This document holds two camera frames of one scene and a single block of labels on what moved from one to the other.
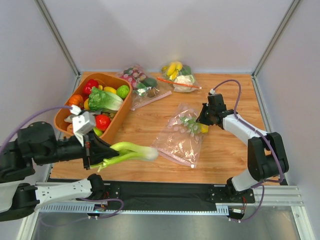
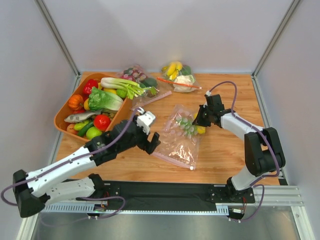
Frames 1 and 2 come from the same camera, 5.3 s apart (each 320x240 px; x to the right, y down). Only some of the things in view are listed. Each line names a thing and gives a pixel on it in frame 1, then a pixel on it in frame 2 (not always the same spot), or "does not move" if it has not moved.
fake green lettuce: (101, 101) does not move
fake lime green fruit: (122, 91) does not move
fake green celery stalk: (130, 150) to (132, 89)
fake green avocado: (150, 82) does not move
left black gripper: (86, 153) to (144, 141)
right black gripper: (206, 115) does not move
